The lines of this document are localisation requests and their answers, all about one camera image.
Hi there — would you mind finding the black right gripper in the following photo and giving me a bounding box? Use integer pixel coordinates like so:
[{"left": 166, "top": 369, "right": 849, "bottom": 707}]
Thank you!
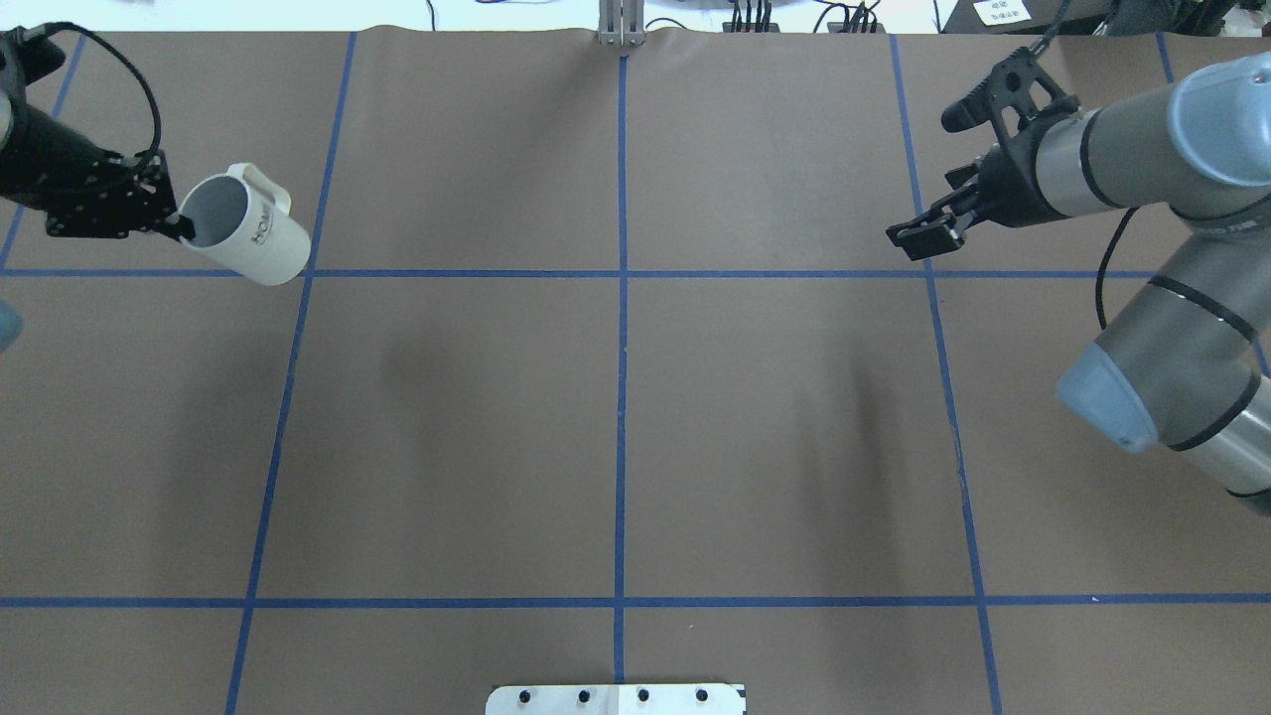
[{"left": 887, "top": 140, "right": 1049, "bottom": 262}]

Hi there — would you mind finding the aluminium frame post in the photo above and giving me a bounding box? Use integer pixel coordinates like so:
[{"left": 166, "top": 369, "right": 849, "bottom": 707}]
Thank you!
[{"left": 596, "top": 0, "right": 647, "bottom": 47}]

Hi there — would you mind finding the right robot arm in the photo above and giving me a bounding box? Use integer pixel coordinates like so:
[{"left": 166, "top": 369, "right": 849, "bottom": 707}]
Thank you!
[{"left": 886, "top": 47, "right": 1270, "bottom": 516}]

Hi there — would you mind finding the white HOME mug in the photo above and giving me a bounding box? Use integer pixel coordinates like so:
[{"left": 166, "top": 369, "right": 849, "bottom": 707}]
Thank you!
[{"left": 179, "top": 163, "right": 311, "bottom": 288}]

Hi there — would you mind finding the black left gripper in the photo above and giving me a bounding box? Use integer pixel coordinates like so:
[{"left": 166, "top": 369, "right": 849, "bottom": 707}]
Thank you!
[{"left": 1, "top": 107, "right": 197, "bottom": 244}]

